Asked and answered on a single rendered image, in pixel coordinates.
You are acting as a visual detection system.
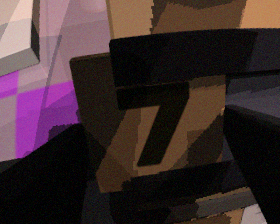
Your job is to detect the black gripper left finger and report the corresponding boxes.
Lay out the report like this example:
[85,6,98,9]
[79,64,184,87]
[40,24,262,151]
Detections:
[0,124,89,224]

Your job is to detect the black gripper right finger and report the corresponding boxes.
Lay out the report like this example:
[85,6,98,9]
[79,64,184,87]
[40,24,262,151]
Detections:
[224,104,280,224]

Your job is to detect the grey paper ticket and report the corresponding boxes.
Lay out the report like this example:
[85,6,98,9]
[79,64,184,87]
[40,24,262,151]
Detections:
[240,204,268,224]

